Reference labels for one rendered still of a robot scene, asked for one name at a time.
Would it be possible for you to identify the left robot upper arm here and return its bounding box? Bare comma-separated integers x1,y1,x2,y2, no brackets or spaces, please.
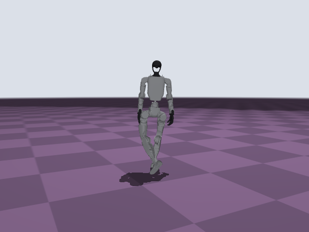
140,77,148,98

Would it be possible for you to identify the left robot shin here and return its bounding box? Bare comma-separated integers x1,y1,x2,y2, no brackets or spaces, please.
142,137,157,164

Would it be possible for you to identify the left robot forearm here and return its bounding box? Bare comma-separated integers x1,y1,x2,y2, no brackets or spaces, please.
138,93,144,112

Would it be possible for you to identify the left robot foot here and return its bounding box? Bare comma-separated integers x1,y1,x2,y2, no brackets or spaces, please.
150,160,163,174

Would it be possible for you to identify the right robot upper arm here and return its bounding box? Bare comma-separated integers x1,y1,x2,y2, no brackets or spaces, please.
165,78,172,100

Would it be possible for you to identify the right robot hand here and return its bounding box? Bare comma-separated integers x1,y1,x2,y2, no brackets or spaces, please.
167,110,174,126

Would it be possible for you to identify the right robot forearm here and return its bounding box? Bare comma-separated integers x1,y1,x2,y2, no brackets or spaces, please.
168,97,174,114

